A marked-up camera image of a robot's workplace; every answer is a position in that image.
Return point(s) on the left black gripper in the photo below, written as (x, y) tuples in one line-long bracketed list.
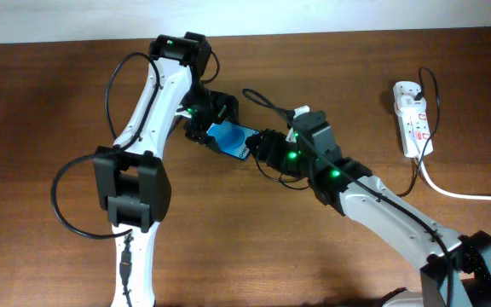
[(197, 129)]

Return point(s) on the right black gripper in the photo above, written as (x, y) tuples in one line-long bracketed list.
[(271, 148)]

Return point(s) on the blue screen Galaxy smartphone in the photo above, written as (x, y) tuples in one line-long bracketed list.
[(231, 138)]

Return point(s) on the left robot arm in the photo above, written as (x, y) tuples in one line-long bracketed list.
[(133, 187)]

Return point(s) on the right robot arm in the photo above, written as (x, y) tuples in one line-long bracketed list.
[(455, 269)]

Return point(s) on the white power strip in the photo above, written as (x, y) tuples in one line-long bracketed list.
[(412, 120)]

